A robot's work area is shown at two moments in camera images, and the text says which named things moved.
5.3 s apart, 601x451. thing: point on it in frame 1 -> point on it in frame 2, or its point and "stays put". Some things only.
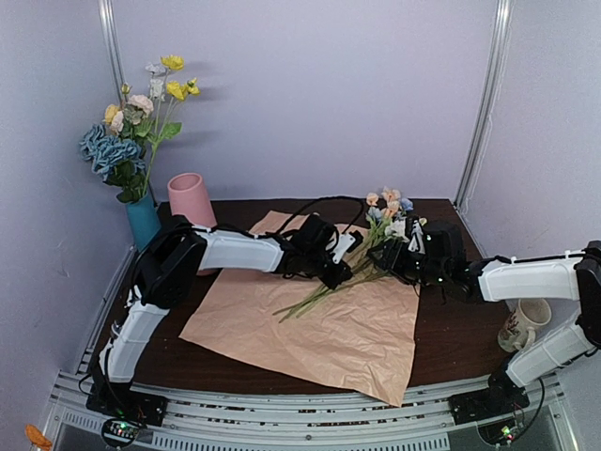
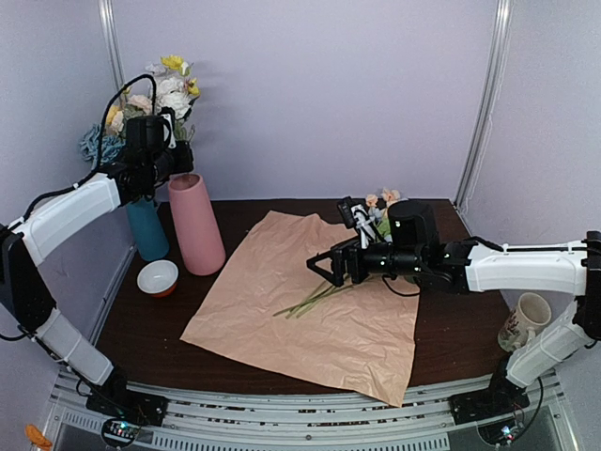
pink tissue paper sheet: [361, 334] stays put
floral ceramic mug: [518, 332] stays put
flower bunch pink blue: [386, 215] stays put
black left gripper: [344, 274] -> [186, 163]
